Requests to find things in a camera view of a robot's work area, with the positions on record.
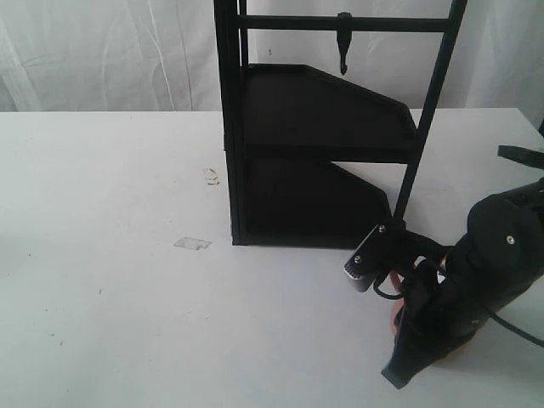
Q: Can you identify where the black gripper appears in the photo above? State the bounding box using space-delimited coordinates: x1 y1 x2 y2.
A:
380 241 502 390

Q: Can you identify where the pink ceramic mug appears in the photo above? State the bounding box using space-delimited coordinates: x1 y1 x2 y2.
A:
388 271 467 362

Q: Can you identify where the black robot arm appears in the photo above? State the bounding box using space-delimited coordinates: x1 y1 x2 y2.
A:
382 181 543 389

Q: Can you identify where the clear tape piece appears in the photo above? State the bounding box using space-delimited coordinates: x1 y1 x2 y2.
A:
173 237 212 251

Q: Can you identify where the black metal shelf rack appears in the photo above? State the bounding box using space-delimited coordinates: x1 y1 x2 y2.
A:
213 1 467 249

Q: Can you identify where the small tape scrap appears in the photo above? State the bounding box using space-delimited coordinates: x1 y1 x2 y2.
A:
203 168 220 186

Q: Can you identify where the black rack hook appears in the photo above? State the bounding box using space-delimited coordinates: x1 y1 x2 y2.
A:
336 12 353 76

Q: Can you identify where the white backdrop curtain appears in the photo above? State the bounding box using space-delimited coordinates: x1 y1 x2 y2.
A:
1 1 543 124

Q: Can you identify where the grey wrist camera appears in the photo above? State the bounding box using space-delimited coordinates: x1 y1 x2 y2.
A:
343 222 406 292

